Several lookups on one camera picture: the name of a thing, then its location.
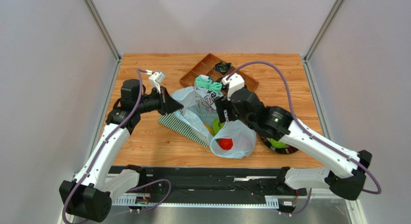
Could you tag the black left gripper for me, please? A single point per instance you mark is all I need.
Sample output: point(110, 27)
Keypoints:
point(163, 102)

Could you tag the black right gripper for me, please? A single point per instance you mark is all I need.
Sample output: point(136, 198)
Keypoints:
point(227, 110)

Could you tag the green watermelon toy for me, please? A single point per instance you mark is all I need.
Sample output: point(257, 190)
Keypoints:
point(217, 126)

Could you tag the light blue printed plastic bag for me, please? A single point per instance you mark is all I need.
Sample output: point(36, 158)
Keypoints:
point(244, 139)

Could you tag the orange red wrinkled fruit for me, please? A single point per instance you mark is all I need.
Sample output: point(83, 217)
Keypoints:
point(225, 144)

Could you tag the yellow green mango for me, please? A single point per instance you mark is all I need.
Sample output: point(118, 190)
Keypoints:
point(209, 129)

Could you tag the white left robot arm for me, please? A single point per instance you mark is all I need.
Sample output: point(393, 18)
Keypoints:
point(89, 195)

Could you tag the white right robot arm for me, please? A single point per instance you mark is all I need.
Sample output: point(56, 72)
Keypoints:
point(344, 170)

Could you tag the green white striped cloth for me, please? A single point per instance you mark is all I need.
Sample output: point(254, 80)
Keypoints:
point(183, 128)

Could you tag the teal white sock pair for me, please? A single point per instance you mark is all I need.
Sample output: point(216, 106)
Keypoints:
point(207, 82)

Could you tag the brown wooden divided tray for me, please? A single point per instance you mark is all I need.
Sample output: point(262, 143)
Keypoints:
point(211, 66)

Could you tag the black round plate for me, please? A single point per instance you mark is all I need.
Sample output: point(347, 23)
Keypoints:
point(289, 150)

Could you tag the green custard apple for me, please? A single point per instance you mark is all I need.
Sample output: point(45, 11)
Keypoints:
point(278, 144)

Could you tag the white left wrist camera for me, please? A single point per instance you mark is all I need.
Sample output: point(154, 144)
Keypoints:
point(155, 79)

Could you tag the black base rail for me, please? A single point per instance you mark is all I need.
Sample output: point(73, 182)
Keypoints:
point(214, 188)

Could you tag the right aluminium frame post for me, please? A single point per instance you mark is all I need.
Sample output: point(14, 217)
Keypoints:
point(338, 4)

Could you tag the aluminium frame post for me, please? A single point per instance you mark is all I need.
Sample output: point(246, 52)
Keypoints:
point(338, 4)
point(102, 28)

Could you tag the left aluminium frame post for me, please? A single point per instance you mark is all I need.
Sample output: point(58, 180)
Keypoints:
point(102, 28)

